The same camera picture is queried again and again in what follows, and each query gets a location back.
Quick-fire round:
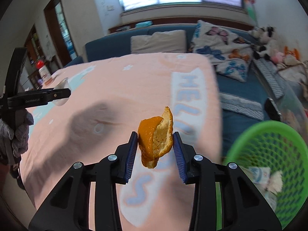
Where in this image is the small clear jelly cup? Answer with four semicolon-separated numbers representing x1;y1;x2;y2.
52;77;72;106

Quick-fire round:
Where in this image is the grey patterned blanket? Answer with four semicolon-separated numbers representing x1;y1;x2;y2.
253;59;287;100

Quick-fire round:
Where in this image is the grey gloved left hand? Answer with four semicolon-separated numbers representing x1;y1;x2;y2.
1;109;34;165

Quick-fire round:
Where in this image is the black remote control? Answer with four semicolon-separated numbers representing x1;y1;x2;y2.
264;98;282;122

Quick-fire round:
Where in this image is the blue sofa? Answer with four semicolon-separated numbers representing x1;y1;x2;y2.
69;25;269;156

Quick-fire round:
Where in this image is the green plastic basket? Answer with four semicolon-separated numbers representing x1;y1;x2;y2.
223;121;307;228

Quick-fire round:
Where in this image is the beige cushion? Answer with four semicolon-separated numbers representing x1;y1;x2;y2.
131;30;187;54

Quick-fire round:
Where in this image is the orange peel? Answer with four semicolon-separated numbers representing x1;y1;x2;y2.
138;106;173;168

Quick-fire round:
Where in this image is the grey white milk carton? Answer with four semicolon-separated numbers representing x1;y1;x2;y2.
249;166;271;185

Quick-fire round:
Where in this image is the teal tissue pack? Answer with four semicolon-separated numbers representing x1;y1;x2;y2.
135;21;153;29

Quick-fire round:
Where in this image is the red capped white bottle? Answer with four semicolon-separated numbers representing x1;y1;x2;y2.
35;59;52;85

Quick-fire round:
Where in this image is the dark wooden door frame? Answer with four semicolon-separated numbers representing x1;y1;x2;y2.
44;0;78;66

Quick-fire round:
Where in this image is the cow plush toy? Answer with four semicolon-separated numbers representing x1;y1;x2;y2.
249;26;278;60

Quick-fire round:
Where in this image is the clear plastic storage box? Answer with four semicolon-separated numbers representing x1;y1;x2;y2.
275;82;307;139

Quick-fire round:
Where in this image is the pink pig plush toy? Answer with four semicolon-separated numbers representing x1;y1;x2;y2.
270;52;285;65

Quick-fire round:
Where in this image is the pink patterned tablecloth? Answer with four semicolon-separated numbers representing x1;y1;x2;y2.
21;53;222;230

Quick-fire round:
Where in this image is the butterfly print pillow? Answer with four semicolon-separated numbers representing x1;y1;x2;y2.
189;20;253;82

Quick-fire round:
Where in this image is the beige crumpled cloth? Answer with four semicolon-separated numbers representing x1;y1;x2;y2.
277;60;307;100

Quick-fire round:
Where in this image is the wooden shelf cabinet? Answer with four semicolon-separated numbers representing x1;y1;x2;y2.
24;25;56;89

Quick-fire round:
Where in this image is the orange fox plush toy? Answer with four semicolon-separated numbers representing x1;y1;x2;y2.
284;46;300;66

